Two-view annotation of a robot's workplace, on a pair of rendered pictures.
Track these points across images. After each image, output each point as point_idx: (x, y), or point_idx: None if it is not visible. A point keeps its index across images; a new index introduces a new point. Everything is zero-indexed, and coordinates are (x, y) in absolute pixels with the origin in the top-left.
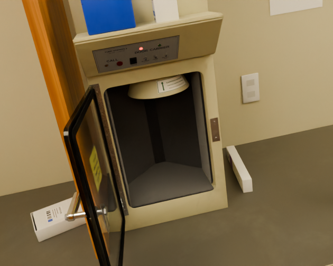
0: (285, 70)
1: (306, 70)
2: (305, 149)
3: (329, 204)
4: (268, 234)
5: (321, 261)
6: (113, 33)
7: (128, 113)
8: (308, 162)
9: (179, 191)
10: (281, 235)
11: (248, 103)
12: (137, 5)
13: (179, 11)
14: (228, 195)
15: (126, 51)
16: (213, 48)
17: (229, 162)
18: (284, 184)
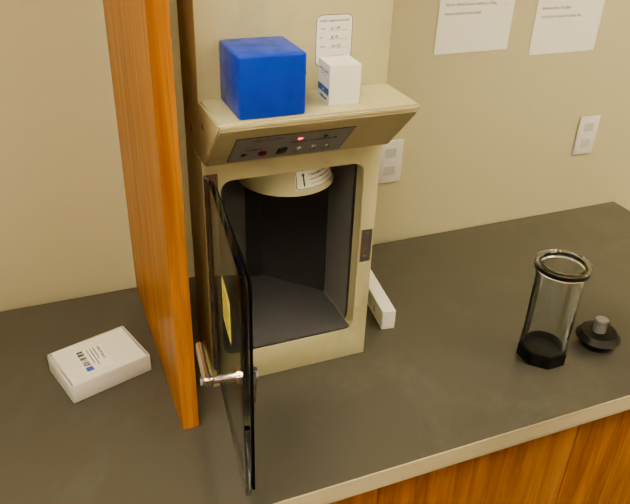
0: (442, 139)
1: (470, 141)
2: (460, 263)
3: (497, 351)
4: (425, 393)
5: (494, 429)
6: (275, 121)
7: (225, 203)
8: (465, 285)
9: (298, 329)
10: (441, 394)
11: (382, 184)
12: None
13: None
14: None
15: (279, 140)
16: (389, 139)
17: None
18: (436, 319)
